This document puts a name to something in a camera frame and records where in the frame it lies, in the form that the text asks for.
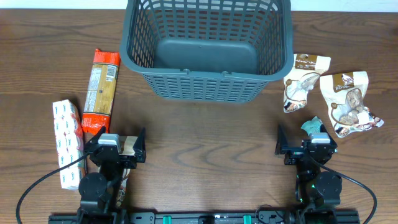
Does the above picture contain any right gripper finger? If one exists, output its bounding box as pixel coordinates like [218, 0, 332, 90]
[275, 125, 288, 149]
[320, 124, 333, 140]

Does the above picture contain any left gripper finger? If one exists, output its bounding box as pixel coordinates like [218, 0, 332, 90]
[134, 128, 146, 152]
[91, 126, 106, 144]

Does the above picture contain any teal small snack packet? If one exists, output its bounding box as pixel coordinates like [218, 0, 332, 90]
[301, 116, 323, 136]

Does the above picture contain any cream pouch with label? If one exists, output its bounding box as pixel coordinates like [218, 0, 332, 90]
[98, 134, 146, 208]

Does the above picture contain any white tissue pack bundle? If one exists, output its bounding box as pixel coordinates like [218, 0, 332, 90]
[52, 100, 85, 190]

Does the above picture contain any cream pouch with mushrooms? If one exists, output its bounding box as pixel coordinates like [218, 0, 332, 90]
[320, 71, 384, 138]

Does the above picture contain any cream brown snack pouch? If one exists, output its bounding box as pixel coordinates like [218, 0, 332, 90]
[283, 54, 331, 113]

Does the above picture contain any orange brown cracker package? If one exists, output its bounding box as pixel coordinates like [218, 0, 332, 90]
[81, 49, 121, 134]

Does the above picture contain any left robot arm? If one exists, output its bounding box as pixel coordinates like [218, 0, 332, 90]
[77, 126, 146, 223]

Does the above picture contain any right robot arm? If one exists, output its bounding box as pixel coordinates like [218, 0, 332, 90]
[275, 125, 342, 223]

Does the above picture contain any grey plastic slotted basket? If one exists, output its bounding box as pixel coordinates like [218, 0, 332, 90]
[119, 0, 294, 103]

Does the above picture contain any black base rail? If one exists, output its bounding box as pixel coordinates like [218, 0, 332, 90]
[48, 210, 360, 224]

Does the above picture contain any right black cable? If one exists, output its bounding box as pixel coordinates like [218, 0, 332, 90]
[307, 155, 378, 224]

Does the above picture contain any black cable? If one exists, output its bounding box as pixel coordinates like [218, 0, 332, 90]
[307, 155, 378, 224]
[16, 151, 91, 224]

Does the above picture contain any left black cable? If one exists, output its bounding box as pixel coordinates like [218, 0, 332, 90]
[16, 151, 91, 224]

